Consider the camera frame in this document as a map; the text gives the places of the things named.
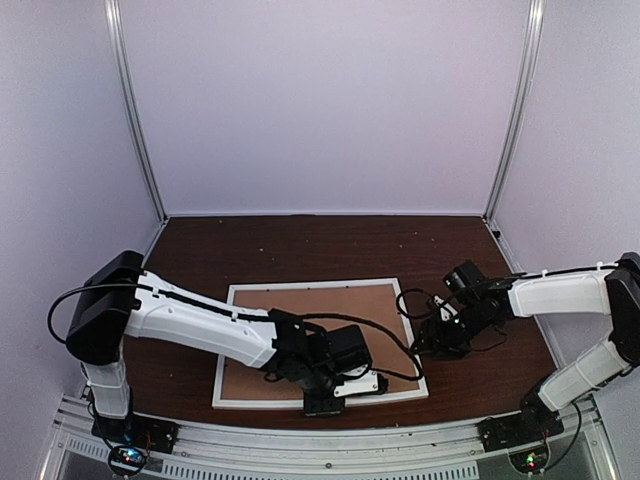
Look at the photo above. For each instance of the aluminium corner post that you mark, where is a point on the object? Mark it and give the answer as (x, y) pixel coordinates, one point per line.
(117, 39)
(526, 75)

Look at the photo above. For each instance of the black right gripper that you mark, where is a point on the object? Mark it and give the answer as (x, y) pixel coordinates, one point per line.
(435, 336)

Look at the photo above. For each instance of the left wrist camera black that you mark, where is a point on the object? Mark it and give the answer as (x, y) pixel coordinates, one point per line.
(348, 351)

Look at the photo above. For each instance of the aluminium front rail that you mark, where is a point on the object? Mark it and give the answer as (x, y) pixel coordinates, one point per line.
(440, 451)

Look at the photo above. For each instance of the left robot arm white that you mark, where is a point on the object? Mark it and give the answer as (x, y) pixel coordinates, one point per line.
(124, 299)

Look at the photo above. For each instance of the aluminium corner post right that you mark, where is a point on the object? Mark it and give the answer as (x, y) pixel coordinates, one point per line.
(526, 75)

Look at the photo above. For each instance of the controller board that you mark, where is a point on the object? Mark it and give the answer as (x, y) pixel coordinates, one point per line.
(530, 461)
(126, 460)

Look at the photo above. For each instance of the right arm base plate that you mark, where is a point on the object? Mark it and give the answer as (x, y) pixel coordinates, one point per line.
(533, 423)

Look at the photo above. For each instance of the white picture frame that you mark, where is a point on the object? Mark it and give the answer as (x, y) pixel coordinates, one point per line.
(405, 320)

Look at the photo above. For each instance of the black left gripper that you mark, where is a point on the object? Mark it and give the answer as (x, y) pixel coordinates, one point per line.
(314, 407)

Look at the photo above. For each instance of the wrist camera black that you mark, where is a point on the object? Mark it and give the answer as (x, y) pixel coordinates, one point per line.
(348, 351)
(465, 281)

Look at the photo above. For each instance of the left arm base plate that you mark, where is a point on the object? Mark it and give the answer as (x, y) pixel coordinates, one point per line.
(144, 433)

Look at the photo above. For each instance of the right controller board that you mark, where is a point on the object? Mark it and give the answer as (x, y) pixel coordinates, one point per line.
(530, 461)

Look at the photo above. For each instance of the left controller board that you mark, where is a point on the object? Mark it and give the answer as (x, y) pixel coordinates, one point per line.
(126, 460)

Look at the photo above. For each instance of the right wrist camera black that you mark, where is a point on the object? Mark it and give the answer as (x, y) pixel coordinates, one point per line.
(465, 281)

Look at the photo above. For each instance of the brown backing board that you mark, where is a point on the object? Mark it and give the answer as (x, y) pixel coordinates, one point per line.
(350, 305)

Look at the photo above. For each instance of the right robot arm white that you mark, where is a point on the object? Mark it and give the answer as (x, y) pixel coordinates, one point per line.
(593, 309)

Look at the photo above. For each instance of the aluminium corner post left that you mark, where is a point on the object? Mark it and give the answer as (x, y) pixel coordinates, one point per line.
(117, 39)

